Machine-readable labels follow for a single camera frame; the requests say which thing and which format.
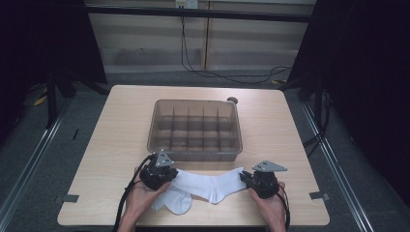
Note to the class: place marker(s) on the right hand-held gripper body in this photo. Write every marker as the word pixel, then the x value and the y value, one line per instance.
pixel 266 183

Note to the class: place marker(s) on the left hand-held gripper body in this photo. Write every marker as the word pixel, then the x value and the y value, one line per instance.
pixel 154 175

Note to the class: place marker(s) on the white sock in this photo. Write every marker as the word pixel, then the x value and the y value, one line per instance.
pixel 209 187
pixel 177 203

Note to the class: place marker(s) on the translucent divided storage box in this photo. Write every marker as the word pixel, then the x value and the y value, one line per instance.
pixel 193 129

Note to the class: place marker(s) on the person's right hand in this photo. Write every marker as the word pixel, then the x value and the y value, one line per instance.
pixel 274 208

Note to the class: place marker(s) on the person's left hand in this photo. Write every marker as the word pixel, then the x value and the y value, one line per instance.
pixel 141 201

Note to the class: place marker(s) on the grey tape piece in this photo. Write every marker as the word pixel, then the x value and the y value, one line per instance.
pixel 70 198
pixel 319 195

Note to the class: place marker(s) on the dark round knob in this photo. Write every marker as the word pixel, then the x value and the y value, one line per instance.
pixel 232 100

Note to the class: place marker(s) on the small black floor tape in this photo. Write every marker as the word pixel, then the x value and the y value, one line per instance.
pixel 75 134

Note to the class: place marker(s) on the black metal stand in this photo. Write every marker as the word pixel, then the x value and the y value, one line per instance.
pixel 318 100
pixel 51 103

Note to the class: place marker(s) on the yellow floor tape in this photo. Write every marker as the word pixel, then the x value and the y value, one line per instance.
pixel 40 100

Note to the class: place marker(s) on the black curtain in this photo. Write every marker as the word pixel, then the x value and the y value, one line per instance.
pixel 38 38
pixel 370 80

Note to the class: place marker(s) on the black horizontal bar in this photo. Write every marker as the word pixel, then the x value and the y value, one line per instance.
pixel 199 13

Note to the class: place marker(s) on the white power outlet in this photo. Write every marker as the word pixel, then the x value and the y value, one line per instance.
pixel 187 3

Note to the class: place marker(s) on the metal floor rail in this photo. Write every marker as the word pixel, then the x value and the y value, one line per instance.
pixel 30 164
pixel 338 167

